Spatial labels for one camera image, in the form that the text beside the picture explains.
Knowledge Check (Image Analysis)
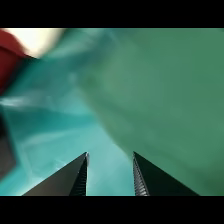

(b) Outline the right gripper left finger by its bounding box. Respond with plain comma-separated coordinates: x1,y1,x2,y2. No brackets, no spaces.
22,151,90,197

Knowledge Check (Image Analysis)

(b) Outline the dark green shirt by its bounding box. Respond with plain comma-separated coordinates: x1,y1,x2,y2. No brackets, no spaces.
78,27,224,197

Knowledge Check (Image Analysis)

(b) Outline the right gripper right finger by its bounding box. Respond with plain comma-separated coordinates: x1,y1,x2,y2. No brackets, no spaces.
132,151,200,197

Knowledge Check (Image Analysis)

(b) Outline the red garment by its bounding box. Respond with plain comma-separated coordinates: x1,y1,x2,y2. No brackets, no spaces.
0,29,36,96

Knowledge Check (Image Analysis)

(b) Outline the cream garment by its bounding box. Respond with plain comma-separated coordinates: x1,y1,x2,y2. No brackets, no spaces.
4,27,66,60

